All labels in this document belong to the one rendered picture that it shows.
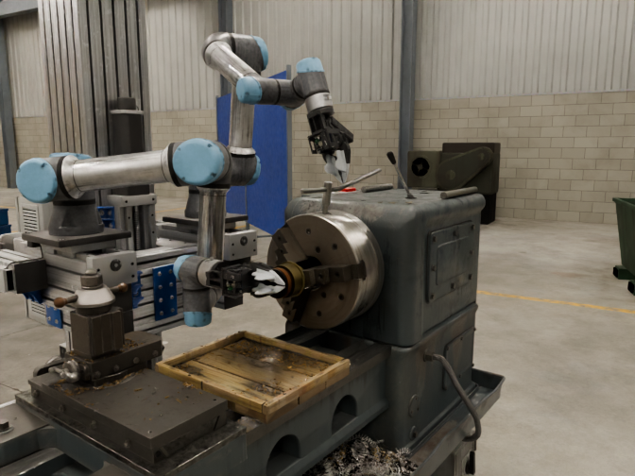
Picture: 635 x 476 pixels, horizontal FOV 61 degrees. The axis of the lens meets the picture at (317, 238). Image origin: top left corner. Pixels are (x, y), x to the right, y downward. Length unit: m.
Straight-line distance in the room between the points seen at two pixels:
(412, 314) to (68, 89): 1.31
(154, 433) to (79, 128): 1.23
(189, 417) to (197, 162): 0.67
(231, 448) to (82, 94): 1.28
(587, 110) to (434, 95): 2.95
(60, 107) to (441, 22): 10.64
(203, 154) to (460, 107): 10.52
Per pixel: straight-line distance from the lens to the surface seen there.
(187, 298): 1.49
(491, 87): 11.69
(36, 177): 1.55
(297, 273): 1.34
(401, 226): 1.45
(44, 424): 1.16
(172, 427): 0.94
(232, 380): 1.29
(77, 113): 1.95
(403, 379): 1.57
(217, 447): 0.97
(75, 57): 1.96
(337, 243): 1.37
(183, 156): 1.39
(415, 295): 1.50
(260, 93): 1.59
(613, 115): 11.33
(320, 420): 1.34
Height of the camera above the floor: 1.41
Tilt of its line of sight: 10 degrees down
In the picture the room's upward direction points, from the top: straight up
